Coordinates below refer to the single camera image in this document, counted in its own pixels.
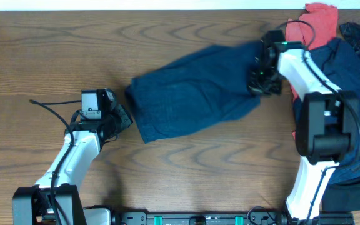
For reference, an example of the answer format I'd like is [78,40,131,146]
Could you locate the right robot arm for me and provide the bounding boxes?
[248,40,360,224]

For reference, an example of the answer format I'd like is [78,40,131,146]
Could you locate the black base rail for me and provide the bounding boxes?
[82,205,356,225]

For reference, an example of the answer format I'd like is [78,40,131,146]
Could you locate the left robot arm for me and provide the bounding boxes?
[12,104,133,224]

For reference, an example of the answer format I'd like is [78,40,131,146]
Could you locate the black patterned garment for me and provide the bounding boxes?
[339,22,360,53]

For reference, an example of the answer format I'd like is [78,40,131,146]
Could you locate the red cloth garment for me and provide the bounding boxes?
[285,3,338,50]

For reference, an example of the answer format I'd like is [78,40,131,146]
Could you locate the black garment bottom right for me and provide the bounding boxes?
[322,177,360,213]

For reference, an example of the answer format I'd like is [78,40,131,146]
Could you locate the navy blue shorts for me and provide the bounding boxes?
[125,41,262,143]

